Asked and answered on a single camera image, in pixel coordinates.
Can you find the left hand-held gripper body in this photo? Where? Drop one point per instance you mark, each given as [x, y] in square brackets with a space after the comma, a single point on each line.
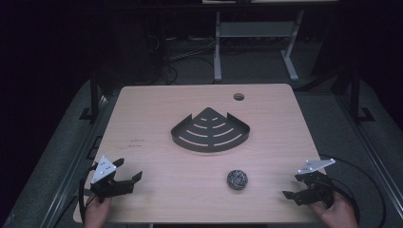
[103, 171]

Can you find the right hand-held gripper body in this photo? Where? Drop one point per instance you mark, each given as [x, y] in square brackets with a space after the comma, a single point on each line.
[316, 188]

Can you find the steel wool scourer ball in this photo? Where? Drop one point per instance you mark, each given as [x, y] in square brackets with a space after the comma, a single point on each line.
[237, 180]

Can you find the black slotted corner shelf tray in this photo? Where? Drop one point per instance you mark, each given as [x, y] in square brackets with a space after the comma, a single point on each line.
[210, 133]

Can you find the person's right hand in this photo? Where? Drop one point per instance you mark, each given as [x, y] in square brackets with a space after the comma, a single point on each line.
[335, 213]

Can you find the person's left hand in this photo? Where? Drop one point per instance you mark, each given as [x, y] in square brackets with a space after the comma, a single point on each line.
[96, 212]

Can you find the grey metal stand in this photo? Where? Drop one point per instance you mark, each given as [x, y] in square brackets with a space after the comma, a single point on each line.
[253, 29]

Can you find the aluminium frame rail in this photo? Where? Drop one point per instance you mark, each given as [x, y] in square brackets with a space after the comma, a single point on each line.
[370, 148]
[74, 161]

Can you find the black frame post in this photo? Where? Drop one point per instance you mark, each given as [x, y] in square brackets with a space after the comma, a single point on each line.
[355, 95]
[94, 95]

